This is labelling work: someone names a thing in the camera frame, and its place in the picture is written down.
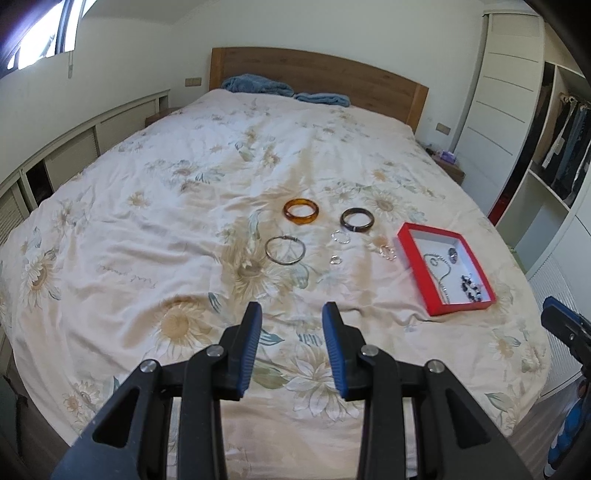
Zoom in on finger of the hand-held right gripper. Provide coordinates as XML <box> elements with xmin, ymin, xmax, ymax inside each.
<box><xmin>541</xmin><ymin>295</ymin><xmax>591</xmax><ymax>370</ymax></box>

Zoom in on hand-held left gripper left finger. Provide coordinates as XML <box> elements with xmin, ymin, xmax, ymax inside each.
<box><xmin>51</xmin><ymin>301</ymin><xmax>263</xmax><ymax>480</ymax></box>

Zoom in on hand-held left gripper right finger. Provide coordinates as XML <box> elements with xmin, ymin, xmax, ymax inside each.
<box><xmin>322</xmin><ymin>301</ymin><xmax>536</xmax><ymax>480</ymax></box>

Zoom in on thin silver bangle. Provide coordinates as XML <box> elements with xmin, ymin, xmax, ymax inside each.
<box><xmin>265</xmin><ymin>235</ymin><xmax>306</xmax><ymax>265</ymax></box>

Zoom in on red jewelry box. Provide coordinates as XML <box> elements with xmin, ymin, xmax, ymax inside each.
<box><xmin>397</xmin><ymin>222</ymin><xmax>498</xmax><ymax>317</ymax></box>

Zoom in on dark brown bangle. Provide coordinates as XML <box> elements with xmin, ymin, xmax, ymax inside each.
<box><xmin>340</xmin><ymin>208</ymin><xmax>374</xmax><ymax>233</ymax></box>

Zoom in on amber bangle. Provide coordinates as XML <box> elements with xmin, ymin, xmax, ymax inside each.
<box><xmin>283</xmin><ymin>198</ymin><xmax>320</xmax><ymax>226</ymax></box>

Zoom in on open white wardrobe shelves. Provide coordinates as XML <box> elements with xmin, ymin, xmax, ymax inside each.
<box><xmin>496</xmin><ymin>60</ymin><xmax>591</xmax><ymax>402</ymax></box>

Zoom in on floral beige duvet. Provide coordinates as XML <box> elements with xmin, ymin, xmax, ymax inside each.
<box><xmin>0</xmin><ymin>88</ymin><xmax>552</xmax><ymax>480</ymax></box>

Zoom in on hanging clothes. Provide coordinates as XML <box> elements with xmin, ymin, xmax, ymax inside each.
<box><xmin>540</xmin><ymin>92</ymin><xmax>591</xmax><ymax>204</ymax></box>

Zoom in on wooden nightstand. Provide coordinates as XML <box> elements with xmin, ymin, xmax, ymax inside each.
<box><xmin>431</xmin><ymin>152</ymin><xmax>465</xmax><ymax>185</ymax></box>

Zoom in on white wardrobe door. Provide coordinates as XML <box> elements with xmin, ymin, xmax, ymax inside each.
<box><xmin>455</xmin><ymin>11</ymin><xmax>548</xmax><ymax>227</ymax></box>

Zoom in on flat blue pillow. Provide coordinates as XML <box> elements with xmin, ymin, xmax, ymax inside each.
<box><xmin>294</xmin><ymin>92</ymin><xmax>352</xmax><ymax>108</ymax></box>

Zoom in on large blue pillow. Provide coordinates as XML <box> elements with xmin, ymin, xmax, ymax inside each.
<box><xmin>221</xmin><ymin>74</ymin><xmax>296</xmax><ymax>97</ymax></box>

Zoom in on wooden headboard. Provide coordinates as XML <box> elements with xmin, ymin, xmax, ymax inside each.
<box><xmin>210</xmin><ymin>47</ymin><xmax>430</xmax><ymax>134</ymax></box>

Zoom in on window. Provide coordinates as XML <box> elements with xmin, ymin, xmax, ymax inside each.
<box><xmin>0</xmin><ymin>0</ymin><xmax>98</xmax><ymax>70</ymax></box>

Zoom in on dark bead bracelet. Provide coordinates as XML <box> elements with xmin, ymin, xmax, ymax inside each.
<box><xmin>457</xmin><ymin>274</ymin><xmax>486</xmax><ymax>301</ymax></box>

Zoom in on silver chain necklace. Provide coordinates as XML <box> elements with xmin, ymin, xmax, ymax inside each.
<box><xmin>425</xmin><ymin>253</ymin><xmax>452</xmax><ymax>304</ymax></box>

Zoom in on low white wall cabinet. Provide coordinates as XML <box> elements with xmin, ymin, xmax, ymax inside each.
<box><xmin>0</xmin><ymin>90</ymin><xmax>171</xmax><ymax>250</ymax></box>

